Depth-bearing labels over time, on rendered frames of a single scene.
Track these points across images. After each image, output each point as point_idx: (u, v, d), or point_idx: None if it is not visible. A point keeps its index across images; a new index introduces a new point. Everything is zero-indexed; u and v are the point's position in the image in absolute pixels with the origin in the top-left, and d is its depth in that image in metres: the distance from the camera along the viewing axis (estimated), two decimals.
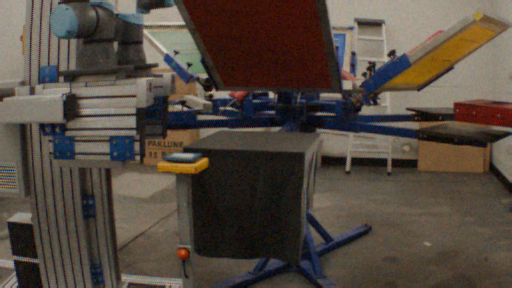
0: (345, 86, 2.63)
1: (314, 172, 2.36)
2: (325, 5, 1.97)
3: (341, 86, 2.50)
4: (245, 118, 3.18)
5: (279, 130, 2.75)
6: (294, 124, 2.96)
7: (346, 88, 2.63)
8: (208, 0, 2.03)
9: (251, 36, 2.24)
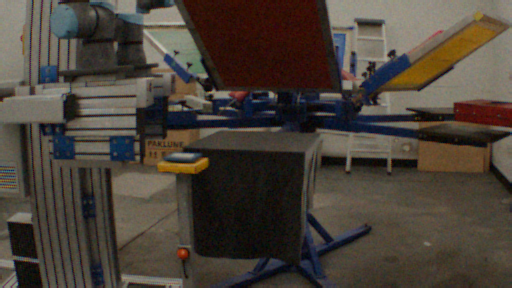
0: (345, 86, 2.63)
1: (314, 172, 2.36)
2: (325, 5, 1.97)
3: (341, 86, 2.50)
4: (245, 118, 3.18)
5: (279, 130, 2.75)
6: (294, 124, 2.96)
7: (346, 88, 2.63)
8: (208, 0, 2.03)
9: (251, 36, 2.24)
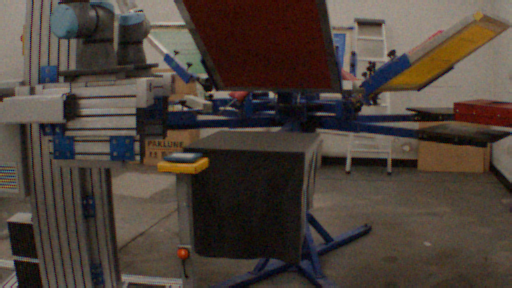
0: (345, 86, 2.63)
1: (314, 172, 2.36)
2: (325, 5, 1.97)
3: (341, 86, 2.50)
4: (245, 118, 3.18)
5: (279, 130, 2.75)
6: (294, 124, 2.96)
7: (346, 88, 2.63)
8: (208, 0, 2.03)
9: (251, 36, 2.24)
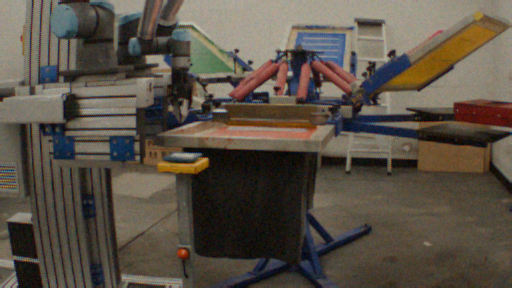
0: (344, 114, 2.62)
1: (314, 172, 2.36)
2: (323, 148, 1.93)
3: None
4: None
5: None
6: None
7: (346, 116, 2.62)
8: None
9: None
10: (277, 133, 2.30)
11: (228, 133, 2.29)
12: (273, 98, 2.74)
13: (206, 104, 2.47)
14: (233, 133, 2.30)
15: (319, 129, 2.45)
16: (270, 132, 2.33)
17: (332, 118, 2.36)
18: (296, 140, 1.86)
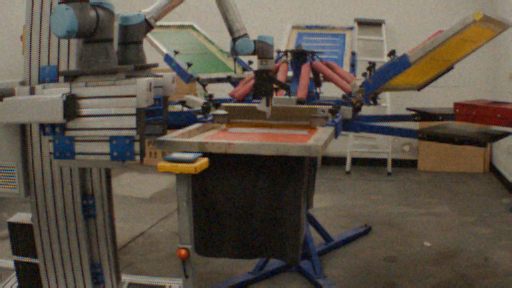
0: (344, 115, 2.62)
1: (314, 172, 2.36)
2: (323, 152, 1.94)
3: None
4: None
5: None
6: None
7: (346, 117, 2.62)
8: None
9: None
10: (277, 135, 2.31)
11: (228, 135, 2.30)
12: (273, 99, 2.74)
13: (206, 106, 2.47)
14: (233, 135, 2.31)
15: (319, 130, 2.46)
16: (270, 134, 2.33)
17: (332, 120, 2.36)
18: (296, 144, 1.86)
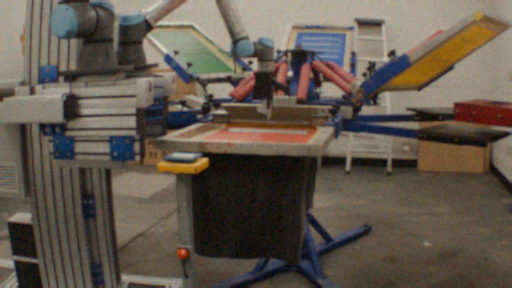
0: (344, 115, 2.62)
1: (314, 172, 2.36)
2: (323, 152, 1.94)
3: None
4: None
5: None
6: None
7: (346, 117, 2.62)
8: None
9: None
10: (277, 135, 2.31)
11: (228, 135, 2.30)
12: (273, 99, 2.74)
13: (206, 106, 2.47)
14: (233, 135, 2.31)
15: (319, 130, 2.46)
16: (270, 134, 2.33)
17: (332, 120, 2.36)
18: (296, 144, 1.86)
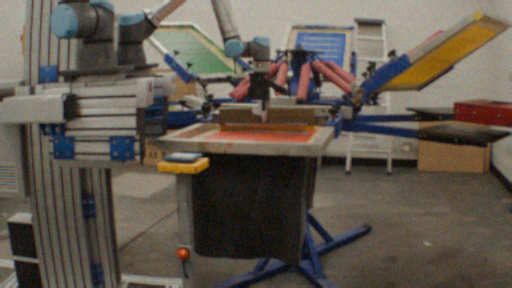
0: (344, 115, 2.62)
1: (314, 172, 2.36)
2: (323, 152, 1.94)
3: None
4: None
5: None
6: None
7: (346, 117, 2.62)
8: None
9: None
10: (277, 135, 2.31)
11: (228, 135, 2.30)
12: (273, 99, 2.74)
13: (206, 106, 2.47)
14: (233, 135, 2.31)
15: (319, 130, 2.46)
16: (270, 134, 2.33)
17: (332, 120, 2.36)
18: (296, 144, 1.86)
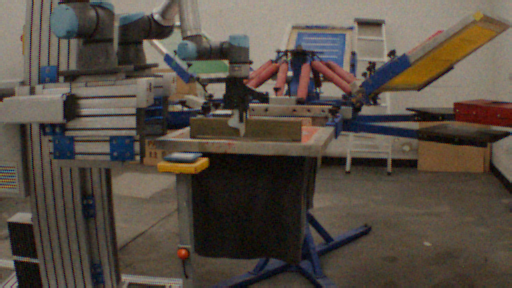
0: (344, 115, 2.62)
1: (314, 172, 2.36)
2: (323, 152, 1.94)
3: None
4: None
5: None
6: None
7: (346, 117, 2.62)
8: None
9: None
10: None
11: None
12: (273, 99, 2.74)
13: (206, 106, 2.47)
14: None
15: (319, 130, 2.46)
16: None
17: (332, 120, 2.36)
18: (296, 144, 1.86)
